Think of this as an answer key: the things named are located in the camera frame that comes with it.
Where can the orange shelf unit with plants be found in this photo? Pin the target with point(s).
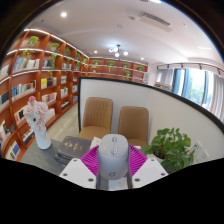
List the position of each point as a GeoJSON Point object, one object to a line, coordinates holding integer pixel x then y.
{"type": "Point", "coordinates": [116, 68]}

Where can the thick dark hardcover book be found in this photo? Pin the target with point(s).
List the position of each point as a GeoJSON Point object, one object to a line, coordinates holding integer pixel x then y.
{"type": "Point", "coordinates": [71, 146]}

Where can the white wall socket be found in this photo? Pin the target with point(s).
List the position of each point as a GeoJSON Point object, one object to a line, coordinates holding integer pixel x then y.
{"type": "Point", "coordinates": [203, 155]}
{"type": "Point", "coordinates": [197, 146]}

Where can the tan upholstered chair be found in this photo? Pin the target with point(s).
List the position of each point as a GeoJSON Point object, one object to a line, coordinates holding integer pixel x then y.
{"type": "Point", "coordinates": [97, 115]}
{"type": "Point", "coordinates": [134, 121]}

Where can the white computer mouse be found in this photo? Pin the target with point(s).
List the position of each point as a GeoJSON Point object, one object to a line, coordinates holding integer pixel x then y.
{"type": "Point", "coordinates": [112, 158]}

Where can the window with grey curtains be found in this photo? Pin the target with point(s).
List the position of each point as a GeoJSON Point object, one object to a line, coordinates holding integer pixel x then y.
{"type": "Point", "coordinates": [195, 86]}

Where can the pink and white flowers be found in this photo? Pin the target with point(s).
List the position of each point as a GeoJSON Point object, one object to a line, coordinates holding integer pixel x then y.
{"type": "Point", "coordinates": [36, 113]}

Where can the green plant in white pot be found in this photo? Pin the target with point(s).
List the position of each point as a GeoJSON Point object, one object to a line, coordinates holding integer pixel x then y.
{"type": "Point", "coordinates": [170, 146]}

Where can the ceiling lamp with round bulbs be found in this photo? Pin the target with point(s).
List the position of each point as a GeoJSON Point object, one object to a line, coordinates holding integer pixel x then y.
{"type": "Point", "coordinates": [117, 50]}

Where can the ceiling air conditioner vent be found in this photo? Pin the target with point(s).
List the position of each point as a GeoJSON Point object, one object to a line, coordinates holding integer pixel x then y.
{"type": "Point", "coordinates": [154, 19]}

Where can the orange wooden bookshelf unit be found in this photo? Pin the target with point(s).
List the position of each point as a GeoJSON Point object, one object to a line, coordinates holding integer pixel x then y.
{"type": "Point", "coordinates": [30, 86]}

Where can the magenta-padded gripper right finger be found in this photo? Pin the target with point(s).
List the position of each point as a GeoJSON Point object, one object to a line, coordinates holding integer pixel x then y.
{"type": "Point", "coordinates": [150, 170]}

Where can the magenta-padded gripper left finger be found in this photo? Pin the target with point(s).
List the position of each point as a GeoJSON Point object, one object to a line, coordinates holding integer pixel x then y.
{"type": "Point", "coordinates": [78, 171]}

